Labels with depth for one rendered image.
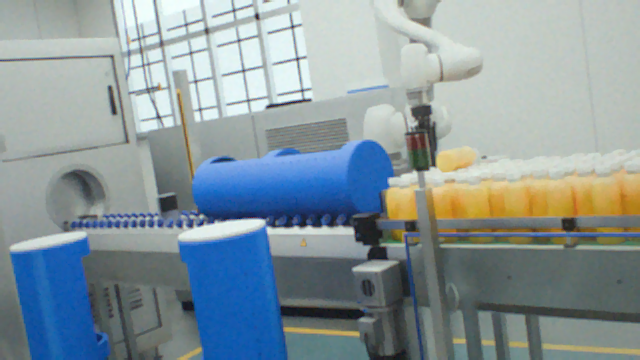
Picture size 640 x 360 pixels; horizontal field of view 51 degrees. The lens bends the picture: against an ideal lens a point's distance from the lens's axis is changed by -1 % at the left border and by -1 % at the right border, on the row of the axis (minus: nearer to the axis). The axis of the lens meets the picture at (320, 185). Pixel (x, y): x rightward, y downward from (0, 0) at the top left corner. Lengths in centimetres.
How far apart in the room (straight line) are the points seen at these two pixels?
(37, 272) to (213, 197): 75
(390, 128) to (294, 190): 67
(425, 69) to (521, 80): 274
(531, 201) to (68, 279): 164
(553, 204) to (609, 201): 15
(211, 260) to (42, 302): 82
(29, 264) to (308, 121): 226
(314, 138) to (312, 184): 191
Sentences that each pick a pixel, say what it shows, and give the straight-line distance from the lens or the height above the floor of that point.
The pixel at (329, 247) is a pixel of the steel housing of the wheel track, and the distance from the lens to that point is 248.
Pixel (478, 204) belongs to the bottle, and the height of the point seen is 102.
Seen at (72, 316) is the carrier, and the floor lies 76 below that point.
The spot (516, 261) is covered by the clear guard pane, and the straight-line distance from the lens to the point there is 192.
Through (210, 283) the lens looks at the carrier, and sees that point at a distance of 209.
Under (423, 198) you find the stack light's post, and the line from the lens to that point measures 189.
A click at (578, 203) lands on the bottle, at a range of 194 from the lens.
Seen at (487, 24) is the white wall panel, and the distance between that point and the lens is 516.
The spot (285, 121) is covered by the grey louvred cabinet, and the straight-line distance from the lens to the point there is 448.
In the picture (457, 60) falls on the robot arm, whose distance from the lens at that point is 240.
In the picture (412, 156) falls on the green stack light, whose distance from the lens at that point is 187.
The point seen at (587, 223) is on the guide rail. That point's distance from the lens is 189.
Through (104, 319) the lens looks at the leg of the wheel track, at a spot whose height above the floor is 41.
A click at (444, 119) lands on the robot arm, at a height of 124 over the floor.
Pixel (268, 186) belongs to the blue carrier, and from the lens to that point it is 262.
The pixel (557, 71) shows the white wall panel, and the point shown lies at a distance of 500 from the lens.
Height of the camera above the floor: 133
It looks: 6 degrees down
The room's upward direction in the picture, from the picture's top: 9 degrees counter-clockwise
